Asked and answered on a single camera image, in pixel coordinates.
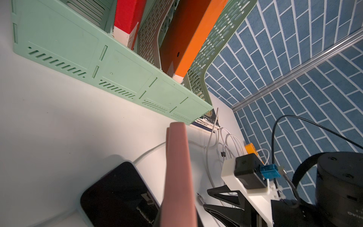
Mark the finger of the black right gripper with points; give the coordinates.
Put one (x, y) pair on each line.
(223, 193)
(230, 217)

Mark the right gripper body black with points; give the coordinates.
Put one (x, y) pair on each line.
(285, 216)

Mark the pink case phone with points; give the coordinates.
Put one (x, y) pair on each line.
(178, 206)

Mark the white case phone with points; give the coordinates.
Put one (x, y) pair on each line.
(120, 198)

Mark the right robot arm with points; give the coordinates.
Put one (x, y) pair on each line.
(339, 188)

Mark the orange power strip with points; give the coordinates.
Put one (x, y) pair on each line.
(250, 148)

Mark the black paperback book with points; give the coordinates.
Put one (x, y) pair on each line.
(206, 122)

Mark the orange folder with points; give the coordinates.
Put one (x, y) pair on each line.
(187, 32)

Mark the red folder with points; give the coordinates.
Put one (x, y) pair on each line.
(127, 21)

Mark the green plastic file organizer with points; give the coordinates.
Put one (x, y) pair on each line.
(77, 38)

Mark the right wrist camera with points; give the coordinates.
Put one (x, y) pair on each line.
(255, 181)

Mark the aluminium corner post right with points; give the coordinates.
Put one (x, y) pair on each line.
(320, 58)

